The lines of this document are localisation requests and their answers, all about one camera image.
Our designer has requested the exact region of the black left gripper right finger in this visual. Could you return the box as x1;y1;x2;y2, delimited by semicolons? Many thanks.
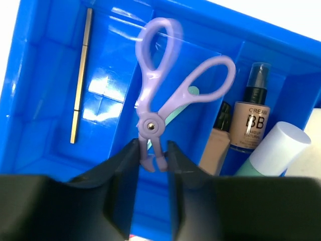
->
167;141;320;240

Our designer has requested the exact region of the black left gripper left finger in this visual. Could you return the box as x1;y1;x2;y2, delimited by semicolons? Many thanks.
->
1;139;139;240

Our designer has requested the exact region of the beige square foundation bottle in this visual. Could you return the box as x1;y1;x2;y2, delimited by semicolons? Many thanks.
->
199;101;232;176

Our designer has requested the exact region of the BB cream bottle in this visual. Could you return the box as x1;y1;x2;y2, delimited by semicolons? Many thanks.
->
230;62;270;153

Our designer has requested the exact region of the green bottle white cap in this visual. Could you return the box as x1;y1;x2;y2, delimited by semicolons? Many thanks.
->
235;122;311;177

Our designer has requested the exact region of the teal folding razor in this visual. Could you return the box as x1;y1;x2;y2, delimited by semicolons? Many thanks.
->
146;86;199;151

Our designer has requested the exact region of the purple eyelash curler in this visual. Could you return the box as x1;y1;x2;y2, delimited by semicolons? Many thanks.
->
135;17;236;172

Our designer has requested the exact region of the gold eyebrow pencil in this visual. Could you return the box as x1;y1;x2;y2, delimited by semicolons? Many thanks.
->
70;8;93;144

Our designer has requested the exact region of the blue plastic organizer bin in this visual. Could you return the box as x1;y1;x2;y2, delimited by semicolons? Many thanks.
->
1;1;320;240

